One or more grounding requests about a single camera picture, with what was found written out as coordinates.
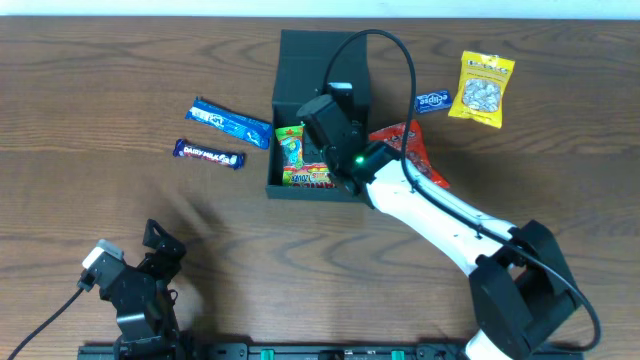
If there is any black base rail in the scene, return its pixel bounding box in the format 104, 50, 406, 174
77, 343, 467, 360

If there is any dark green gift box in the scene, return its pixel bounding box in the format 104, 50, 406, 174
266, 29, 371, 202

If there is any green Haribo gummy bag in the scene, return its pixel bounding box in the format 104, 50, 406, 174
275, 125, 335, 189

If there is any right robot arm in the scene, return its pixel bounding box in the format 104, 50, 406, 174
297, 94, 582, 359

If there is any purple Dairy Milk bar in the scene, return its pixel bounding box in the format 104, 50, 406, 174
172, 139, 245, 170

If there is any blue Eclipse mint pack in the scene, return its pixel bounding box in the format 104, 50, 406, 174
414, 90, 453, 114

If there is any red Halls candy bag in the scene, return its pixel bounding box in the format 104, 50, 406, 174
369, 120, 450, 189

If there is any light blue snack bar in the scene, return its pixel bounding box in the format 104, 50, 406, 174
185, 97, 273, 150

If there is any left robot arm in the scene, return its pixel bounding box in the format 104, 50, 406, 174
100, 219, 187, 360

